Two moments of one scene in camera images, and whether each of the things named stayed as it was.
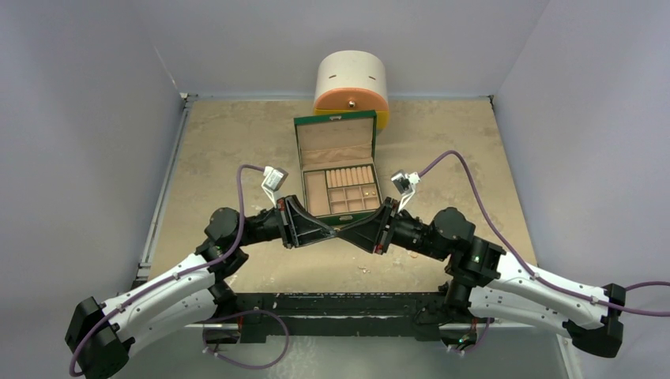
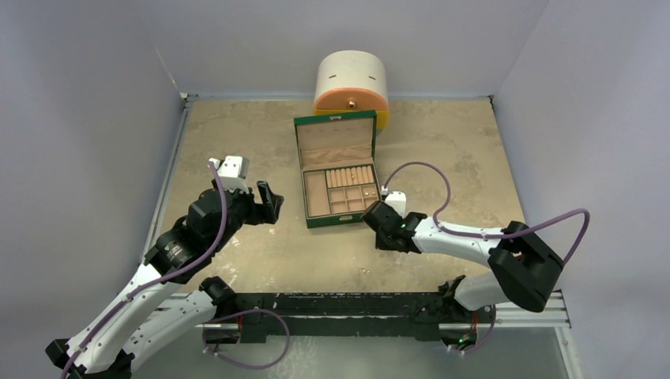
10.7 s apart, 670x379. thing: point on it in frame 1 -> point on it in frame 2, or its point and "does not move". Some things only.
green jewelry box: (336, 151) does not move
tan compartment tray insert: (340, 189) does not move
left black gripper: (296, 226) -> (269, 207)
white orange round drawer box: (351, 82) does not move
